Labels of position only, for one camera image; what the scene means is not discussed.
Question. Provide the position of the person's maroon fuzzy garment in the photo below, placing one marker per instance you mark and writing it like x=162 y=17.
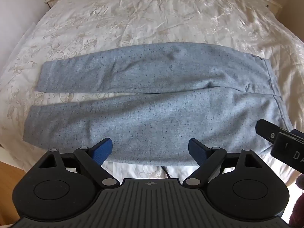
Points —
x=300 y=209

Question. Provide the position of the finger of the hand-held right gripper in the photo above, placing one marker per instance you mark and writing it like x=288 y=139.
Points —
x=264 y=128
x=291 y=152

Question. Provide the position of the cream nightstand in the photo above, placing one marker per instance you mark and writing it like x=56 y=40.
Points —
x=272 y=3
x=53 y=1

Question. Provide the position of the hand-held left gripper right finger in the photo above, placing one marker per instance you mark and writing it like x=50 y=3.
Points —
x=197 y=153

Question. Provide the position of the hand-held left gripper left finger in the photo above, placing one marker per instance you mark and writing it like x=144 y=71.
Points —
x=103 y=150

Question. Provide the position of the cream floral bedspread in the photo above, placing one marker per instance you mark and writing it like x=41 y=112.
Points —
x=152 y=16

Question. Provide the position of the grey-blue speckled pants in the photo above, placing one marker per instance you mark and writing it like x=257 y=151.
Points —
x=154 y=87

